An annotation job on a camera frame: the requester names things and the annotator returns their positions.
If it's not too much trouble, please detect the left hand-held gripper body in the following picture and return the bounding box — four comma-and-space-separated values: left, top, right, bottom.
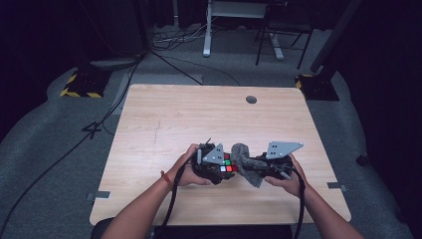
192, 142, 226, 185

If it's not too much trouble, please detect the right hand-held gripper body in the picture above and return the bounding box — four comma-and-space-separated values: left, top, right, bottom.
263, 141, 305, 181

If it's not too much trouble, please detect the multicoloured puzzle cube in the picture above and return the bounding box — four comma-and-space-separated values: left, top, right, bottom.
219, 152, 239, 173

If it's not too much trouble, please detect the grey fluffy cloth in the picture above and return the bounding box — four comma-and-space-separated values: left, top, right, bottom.
230, 142, 267, 189

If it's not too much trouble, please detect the person's right hand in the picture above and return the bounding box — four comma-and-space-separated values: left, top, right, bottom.
264, 153, 308, 198

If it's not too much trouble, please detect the person's left hand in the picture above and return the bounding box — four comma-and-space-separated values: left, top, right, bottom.
166, 143, 213, 187

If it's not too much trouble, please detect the person's dark clothing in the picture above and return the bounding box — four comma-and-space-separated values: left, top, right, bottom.
91, 217, 294, 239

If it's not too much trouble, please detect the grey tape marker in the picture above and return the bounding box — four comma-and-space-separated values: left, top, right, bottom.
85, 190, 111, 202
326, 181, 349, 193

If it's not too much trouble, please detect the black yellow striped stand base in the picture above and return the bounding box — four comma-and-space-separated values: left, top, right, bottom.
59, 68, 112, 99
295, 73, 340, 102

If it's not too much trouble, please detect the black chair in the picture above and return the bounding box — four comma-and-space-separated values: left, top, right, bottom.
254, 0, 316, 71

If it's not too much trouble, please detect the dark slanted stand pole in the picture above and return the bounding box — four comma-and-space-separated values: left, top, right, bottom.
310, 0, 364, 75

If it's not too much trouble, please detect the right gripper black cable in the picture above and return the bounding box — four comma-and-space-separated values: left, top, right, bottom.
282, 165, 307, 239

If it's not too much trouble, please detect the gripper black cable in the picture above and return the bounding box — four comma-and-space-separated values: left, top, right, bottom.
282, 165, 307, 239
153, 150, 202, 239

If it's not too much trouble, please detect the red wrist bracelet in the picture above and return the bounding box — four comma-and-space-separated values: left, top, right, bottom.
160, 169, 173, 187

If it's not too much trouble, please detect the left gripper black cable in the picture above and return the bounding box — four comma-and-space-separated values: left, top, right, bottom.
153, 150, 202, 239

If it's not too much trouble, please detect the thin black floor cable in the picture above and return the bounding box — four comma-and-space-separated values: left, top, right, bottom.
149, 49, 242, 88

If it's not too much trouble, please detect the white desk frame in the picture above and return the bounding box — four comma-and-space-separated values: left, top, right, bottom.
202, 0, 286, 61

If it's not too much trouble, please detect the bundle of floor cables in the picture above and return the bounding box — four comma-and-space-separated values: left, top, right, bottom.
151, 18, 215, 52

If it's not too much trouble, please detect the thick black floor cable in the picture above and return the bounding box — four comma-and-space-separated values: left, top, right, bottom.
0, 54, 143, 237

